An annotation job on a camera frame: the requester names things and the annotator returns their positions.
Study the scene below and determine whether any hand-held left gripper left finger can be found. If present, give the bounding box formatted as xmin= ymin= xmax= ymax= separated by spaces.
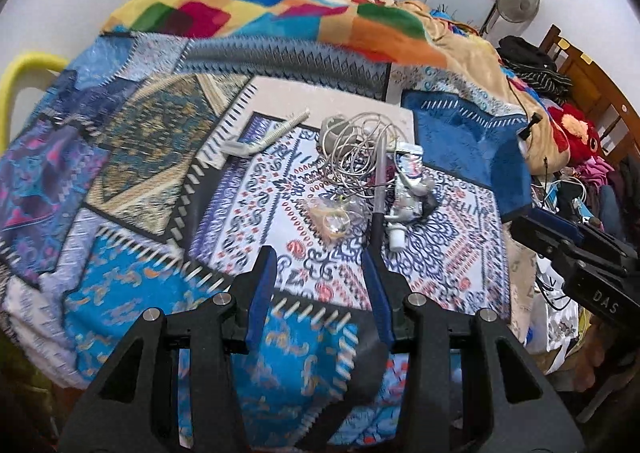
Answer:
xmin=57 ymin=247 xmax=278 ymax=453

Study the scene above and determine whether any black clothes pile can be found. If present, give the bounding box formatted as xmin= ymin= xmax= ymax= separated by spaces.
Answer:
xmin=497 ymin=35 xmax=573 ymax=98

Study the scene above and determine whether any white comb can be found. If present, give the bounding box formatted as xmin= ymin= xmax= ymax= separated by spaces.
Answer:
xmin=222 ymin=109 xmax=312 ymax=158

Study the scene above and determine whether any multicolour checked blanket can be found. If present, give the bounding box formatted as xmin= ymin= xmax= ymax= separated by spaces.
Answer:
xmin=102 ymin=0 xmax=448 ymax=70

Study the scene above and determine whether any wooden headboard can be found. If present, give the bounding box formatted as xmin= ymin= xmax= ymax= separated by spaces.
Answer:
xmin=542 ymin=25 xmax=640 ymax=174

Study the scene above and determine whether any yellow plastic chair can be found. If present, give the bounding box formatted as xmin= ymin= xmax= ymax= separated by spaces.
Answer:
xmin=0 ymin=52 xmax=71 ymax=154

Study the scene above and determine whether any white toothpaste tube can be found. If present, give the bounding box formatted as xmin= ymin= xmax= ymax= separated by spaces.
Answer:
xmin=382 ymin=142 xmax=442 ymax=252

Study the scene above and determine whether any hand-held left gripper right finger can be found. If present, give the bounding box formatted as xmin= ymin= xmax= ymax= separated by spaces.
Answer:
xmin=361 ymin=250 xmax=586 ymax=453

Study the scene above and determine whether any blue patchwork blanket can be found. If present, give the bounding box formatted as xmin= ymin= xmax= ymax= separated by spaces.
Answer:
xmin=0 ymin=30 xmax=538 ymax=450

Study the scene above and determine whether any white tape roll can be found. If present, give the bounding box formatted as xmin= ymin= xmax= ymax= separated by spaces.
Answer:
xmin=320 ymin=115 xmax=358 ymax=158

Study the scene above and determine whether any beige blanket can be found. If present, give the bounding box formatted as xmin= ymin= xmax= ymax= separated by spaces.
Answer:
xmin=390 ymin=0 xmax=571 ymax=176

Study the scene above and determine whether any white cable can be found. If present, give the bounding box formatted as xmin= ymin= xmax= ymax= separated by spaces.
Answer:
xmin=317 ymin=112 xmax=408 ymax=200

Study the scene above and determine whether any red plush toy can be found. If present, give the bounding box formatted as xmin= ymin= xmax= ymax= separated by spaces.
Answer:
xmin=547 ymin=103 xmax=612 ymax=168

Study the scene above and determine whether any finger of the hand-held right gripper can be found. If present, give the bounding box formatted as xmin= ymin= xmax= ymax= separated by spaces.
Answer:
xmin=509 ymin=207 xmax=583 ymax=260
xmin=570 ymin=220 xmax=635 ymax=275

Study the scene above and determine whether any white black printed cloth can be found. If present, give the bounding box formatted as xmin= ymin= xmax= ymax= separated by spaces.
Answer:
xmin=525 ymin=253 xmax=586 ymax=355

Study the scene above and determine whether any black clear pen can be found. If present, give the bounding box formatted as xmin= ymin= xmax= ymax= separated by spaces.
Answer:
xmin=367 ymin=133 xmax=392 ymax=255

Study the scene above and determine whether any thin black cable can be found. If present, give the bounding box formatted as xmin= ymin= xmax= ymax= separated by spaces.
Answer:
xmin=502 ymin=68 xmax=545 ymax=141

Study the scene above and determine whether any pink cloth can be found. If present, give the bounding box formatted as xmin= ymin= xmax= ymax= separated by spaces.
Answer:
xmin=575 ymin=158 xmax=626 ymax=190

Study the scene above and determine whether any clear plastic bag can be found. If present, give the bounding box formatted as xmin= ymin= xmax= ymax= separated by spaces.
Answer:
xmin=304 ymin=195 xmax=367 ymax=245

